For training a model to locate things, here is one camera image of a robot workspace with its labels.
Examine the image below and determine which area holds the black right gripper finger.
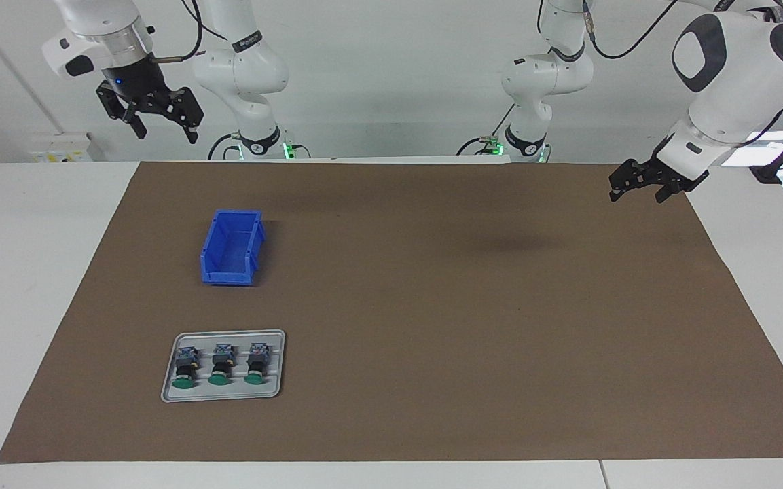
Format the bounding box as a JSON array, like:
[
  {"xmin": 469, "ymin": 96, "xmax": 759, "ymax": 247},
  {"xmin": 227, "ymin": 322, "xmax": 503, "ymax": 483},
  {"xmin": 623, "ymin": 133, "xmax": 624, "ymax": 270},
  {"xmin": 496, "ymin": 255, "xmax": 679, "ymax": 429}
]
[
  {"xmin": 153, "ymin": 86, "xmax": 204, "ymax": 145},
  {"xmin": 96, "ymin": 80, "xmax": 148, "ymax": 141}
]

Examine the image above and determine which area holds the green push button switch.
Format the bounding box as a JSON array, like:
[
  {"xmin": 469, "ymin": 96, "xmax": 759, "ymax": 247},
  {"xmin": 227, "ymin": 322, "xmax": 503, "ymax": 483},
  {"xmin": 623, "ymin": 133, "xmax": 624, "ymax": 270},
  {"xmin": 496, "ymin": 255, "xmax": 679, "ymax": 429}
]
[
  {"xmin": 207, "ymin": 343, "xmax": 237, "ymax": 386},
  {"xmin": 242, "ymin": 342, "xmax": 272, "ymax": 386},
  {"xmin": 171, "ymin": 345, "xmax": 200, "ymax": 390}
]

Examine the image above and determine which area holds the white box with yellow labels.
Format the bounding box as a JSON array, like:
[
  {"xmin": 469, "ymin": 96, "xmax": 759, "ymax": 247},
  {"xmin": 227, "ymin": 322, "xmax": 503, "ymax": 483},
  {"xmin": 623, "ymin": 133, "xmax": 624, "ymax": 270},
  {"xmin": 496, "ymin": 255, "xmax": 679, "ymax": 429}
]
[{"xmin": 28, "ymin": 132, "xmax": 105, "ymax": 163}]

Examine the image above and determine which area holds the blue plastic storage bin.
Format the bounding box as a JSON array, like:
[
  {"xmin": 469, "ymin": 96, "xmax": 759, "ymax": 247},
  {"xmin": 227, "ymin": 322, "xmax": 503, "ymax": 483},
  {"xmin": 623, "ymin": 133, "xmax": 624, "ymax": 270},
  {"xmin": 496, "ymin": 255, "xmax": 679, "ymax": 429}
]
[{"xmin": 200, "ymin": 209, "xmax": 266, "ymax": 287}]

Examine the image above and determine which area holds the brown paper table mat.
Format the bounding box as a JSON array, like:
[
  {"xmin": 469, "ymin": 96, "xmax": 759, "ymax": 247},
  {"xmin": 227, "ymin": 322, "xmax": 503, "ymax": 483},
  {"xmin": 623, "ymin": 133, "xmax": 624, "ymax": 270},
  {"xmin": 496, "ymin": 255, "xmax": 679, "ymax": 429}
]
[{"xmin": 0, "ymin": 160, "xmax": 783, "ymax": 464}]

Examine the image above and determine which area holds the grey metal tray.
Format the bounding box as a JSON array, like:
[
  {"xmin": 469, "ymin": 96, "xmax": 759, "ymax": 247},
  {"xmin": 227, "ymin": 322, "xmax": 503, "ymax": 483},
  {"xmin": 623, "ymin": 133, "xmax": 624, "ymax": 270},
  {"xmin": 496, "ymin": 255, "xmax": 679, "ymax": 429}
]
[{"xmin": 160, "ymin": 329, "xmax": 287, "ymax": 403}]

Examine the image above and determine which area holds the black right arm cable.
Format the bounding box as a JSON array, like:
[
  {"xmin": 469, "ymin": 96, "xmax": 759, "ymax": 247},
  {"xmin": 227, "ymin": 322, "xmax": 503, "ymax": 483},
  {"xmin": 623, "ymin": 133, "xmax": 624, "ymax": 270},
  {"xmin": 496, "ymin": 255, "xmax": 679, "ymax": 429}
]
[{"xmin": 149, "ymin": 0, "xmax": 232, "ymax": 65}]

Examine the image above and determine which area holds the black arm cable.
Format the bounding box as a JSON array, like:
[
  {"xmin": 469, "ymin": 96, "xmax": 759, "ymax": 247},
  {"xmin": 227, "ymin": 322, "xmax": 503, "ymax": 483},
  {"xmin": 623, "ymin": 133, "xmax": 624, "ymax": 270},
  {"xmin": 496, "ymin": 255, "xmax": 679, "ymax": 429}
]
[
  {"xmin": 581, "ymin": 0, "xmax": 678, "ymax": 62},
  {"xmin": 149, "ymin": 0, "xmax": 232, "ymax": 65}
]

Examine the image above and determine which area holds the black base cable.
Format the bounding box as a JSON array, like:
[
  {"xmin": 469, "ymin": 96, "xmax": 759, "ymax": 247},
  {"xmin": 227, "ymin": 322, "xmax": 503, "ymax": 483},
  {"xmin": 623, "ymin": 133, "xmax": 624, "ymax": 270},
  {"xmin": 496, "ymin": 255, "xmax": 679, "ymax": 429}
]
[
  {"xmin": 456, "ymin": 105, "xmax": 518, "ymax": 156},
  {"xmin": 207, "ymin": 132, "xmax": 240, "ymax": 161}
]

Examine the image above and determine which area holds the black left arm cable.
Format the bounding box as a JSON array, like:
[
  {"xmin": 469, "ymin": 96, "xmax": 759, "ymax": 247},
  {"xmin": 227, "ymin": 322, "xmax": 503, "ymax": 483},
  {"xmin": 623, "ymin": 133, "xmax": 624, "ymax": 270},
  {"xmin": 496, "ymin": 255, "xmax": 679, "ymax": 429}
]
[{"xmin": 581, "ymin": 0, "xmax": 678, "ymax": 62}]

